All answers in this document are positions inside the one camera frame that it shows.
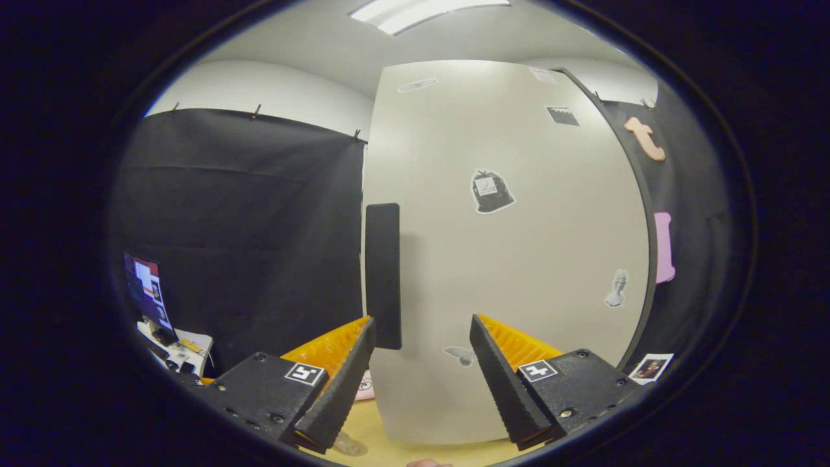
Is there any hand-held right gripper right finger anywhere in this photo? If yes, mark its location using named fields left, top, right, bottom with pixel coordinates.
left=469, top=313, right=641, bottom=452

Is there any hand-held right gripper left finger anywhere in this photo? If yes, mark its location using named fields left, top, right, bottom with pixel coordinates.
left=190, top=315, right=378, bottom=455

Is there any black door handle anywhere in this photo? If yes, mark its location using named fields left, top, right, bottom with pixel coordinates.
left=364, top=203, right=403, bottom=351

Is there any white photo cover book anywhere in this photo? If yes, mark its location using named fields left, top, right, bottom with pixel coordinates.
left=627, top=353, right=676, bottom=387

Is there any black backdrop cloth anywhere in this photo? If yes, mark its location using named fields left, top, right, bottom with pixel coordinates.
left=110, top=97, right=724, bottom=390

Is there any computer monitor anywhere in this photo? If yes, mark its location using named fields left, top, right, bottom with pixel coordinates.
left=124, top=252, right=173, bottom=332

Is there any long ceiling light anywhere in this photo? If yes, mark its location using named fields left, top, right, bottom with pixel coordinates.
left=350, top=0, right=512, bottom=36

